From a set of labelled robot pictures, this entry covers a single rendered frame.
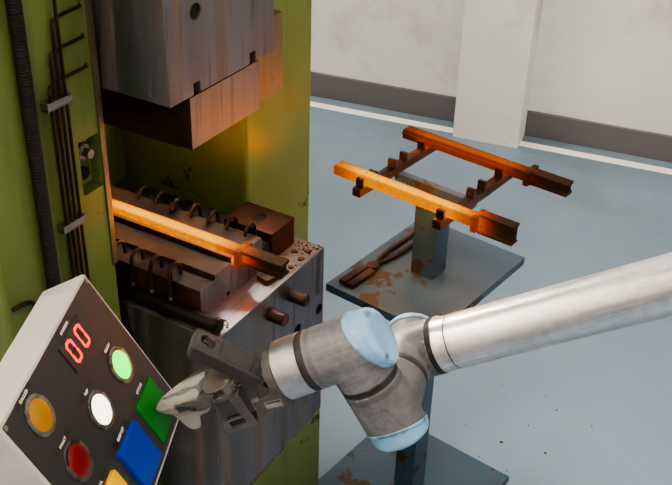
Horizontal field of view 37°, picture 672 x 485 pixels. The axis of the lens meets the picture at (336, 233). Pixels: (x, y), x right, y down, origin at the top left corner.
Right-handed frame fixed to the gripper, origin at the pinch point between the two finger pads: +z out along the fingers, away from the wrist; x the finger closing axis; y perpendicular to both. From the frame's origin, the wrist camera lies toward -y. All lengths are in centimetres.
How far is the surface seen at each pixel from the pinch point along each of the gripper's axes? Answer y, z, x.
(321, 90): 80, 60, 342
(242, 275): 9.1, 0.8, 47.3
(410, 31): 69, 5, 332
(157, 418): 1.5, 1.2, -1.4
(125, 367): -7.9, 1.2, 0.0
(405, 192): 20, -28, 76
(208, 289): 4.2, 3.3, 37.5
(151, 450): 2.2, 0.9, -7.8
